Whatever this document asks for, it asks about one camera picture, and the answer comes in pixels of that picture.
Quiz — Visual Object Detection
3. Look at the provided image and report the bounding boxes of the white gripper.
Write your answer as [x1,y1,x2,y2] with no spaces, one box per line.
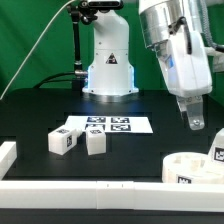
[155,17,214,131]

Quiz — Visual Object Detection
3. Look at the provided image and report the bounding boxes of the white round stool seat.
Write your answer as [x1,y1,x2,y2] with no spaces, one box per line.
[162,152,224,184]

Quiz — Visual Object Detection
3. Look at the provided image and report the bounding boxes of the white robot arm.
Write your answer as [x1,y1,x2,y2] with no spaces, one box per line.
[83,0,224,130]

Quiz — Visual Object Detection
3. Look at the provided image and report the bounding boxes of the paper sheet with tags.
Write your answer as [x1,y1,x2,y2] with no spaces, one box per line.
[65,116,153,134]

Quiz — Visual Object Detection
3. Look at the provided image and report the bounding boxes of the white left barrier block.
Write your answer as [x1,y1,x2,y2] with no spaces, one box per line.
[0,141,17,181]

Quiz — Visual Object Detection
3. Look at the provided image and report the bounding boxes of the black camera on mount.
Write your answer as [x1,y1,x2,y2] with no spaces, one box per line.
[79,0,123,10]

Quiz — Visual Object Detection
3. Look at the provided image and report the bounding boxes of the black cables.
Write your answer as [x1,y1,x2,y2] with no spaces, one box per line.
[32,71,77,90]

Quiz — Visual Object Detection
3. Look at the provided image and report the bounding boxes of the white cable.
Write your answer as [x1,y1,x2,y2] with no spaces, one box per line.
[0,0,76,101]

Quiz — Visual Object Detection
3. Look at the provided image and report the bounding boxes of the white front barrier rail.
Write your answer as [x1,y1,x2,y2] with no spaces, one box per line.
[0,181,224,212]

